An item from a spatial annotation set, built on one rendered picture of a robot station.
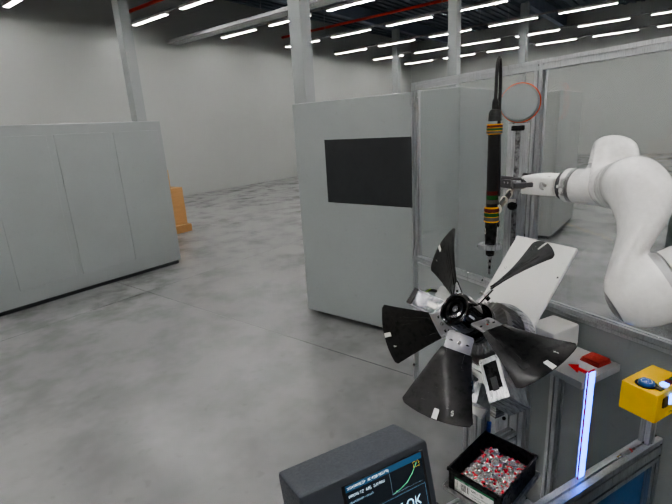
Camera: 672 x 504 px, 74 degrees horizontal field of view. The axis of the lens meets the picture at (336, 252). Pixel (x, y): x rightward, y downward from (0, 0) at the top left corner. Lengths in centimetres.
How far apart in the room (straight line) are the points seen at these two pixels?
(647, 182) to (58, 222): 601
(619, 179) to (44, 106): 1309
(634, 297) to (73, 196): 605
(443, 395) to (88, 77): 1314
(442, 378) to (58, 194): 541
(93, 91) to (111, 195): 765
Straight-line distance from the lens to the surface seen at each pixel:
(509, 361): 141
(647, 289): 77
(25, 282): 627
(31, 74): 1345
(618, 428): 233
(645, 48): 198
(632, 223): 79
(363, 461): 88
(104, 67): 1420
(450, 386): 154
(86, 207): 640
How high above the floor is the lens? 183
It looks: 16 degrees down
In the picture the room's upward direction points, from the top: 3 degrees counter-clockwise
